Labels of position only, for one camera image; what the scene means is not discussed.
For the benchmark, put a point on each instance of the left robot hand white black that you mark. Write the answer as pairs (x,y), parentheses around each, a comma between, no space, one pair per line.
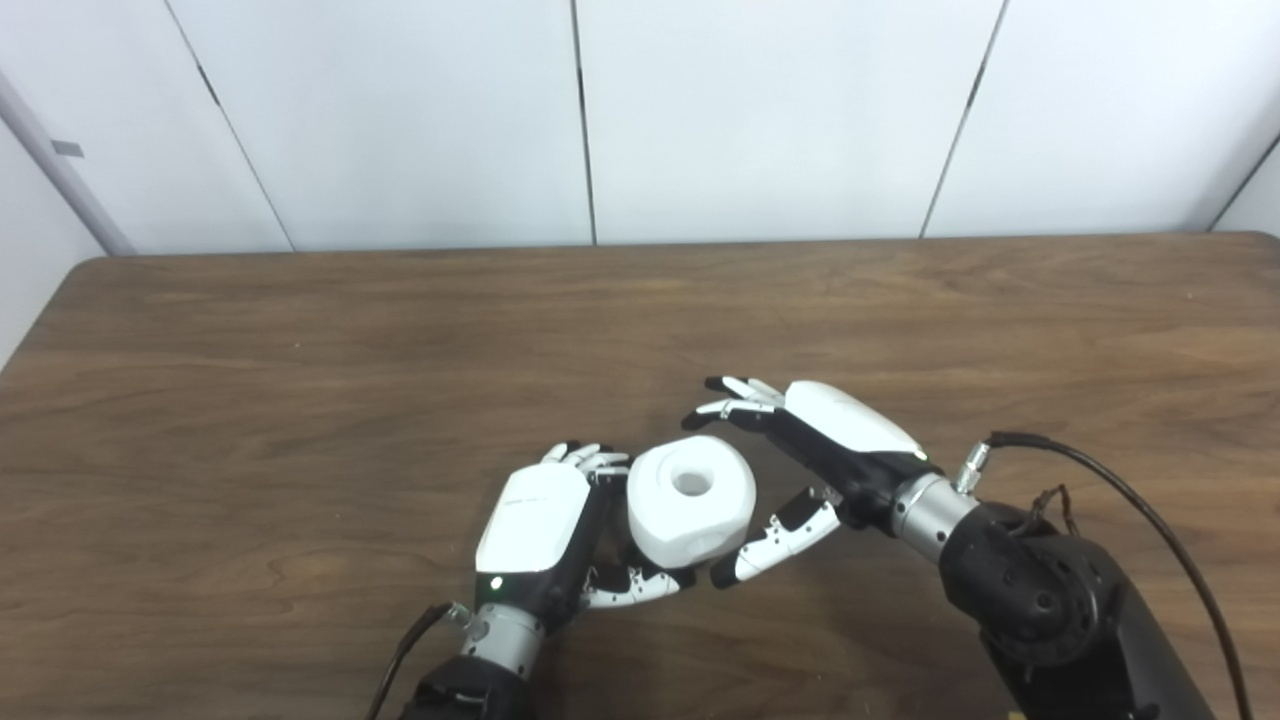
(530,520)

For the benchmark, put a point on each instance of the gray wall corner post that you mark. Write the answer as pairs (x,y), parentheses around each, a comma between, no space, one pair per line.
(60,170)

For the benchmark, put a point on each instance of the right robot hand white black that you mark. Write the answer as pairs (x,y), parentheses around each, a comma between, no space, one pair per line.
(850,425)

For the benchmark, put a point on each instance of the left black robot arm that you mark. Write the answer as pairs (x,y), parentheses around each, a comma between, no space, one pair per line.
(480,675)

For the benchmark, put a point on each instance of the round white piece with hole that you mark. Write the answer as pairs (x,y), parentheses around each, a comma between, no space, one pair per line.
(690,525)

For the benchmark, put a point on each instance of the small gray tag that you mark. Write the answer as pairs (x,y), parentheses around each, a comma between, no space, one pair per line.
(68,148)

